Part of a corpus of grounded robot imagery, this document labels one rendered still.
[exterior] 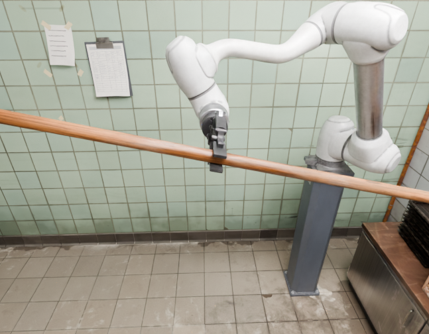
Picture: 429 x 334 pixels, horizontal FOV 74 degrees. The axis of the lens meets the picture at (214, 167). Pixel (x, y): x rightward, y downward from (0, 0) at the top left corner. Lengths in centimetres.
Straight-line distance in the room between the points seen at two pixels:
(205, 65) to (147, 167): 136
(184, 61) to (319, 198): 112
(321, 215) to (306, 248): 27
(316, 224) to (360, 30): 110
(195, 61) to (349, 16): 53
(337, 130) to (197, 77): 86
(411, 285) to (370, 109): 92
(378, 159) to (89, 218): 207
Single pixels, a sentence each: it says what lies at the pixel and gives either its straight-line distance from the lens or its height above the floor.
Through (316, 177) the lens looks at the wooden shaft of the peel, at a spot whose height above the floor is 141.
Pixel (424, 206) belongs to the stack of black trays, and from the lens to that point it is 195.
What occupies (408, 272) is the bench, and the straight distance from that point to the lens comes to 184.
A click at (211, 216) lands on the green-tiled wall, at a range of 236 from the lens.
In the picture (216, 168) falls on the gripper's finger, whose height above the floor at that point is 145.
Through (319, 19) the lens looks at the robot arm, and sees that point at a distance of 118.
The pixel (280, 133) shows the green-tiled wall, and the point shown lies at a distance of 204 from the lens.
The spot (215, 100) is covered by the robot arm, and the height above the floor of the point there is 151.
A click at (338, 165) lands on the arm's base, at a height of 104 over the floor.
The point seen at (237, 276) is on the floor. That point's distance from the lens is 228.
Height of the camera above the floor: 177
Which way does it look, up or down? 30 degrees down
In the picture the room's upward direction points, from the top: straight up
